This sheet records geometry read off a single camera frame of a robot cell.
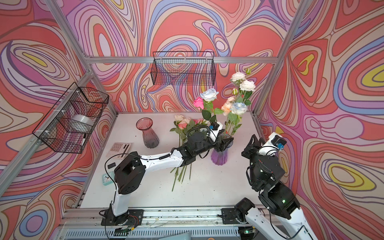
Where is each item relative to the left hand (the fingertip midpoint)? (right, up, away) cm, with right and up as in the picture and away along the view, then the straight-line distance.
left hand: (230, 134), depth 72 cm
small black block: (-69, -21, +19) cm, 74 cm away
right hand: (+7, -2, -12) cm, 14 cm away
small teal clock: (-68, -27, +12) cm, 74 cm away
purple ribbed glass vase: (-3, -15, +13) cm, 20 cm away
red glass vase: (-46, -4, +20) cm, 50 cm away
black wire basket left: (-82, +3, +1) cm, 82 cm away
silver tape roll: (-73, +6, 0) cm, 73 cm away
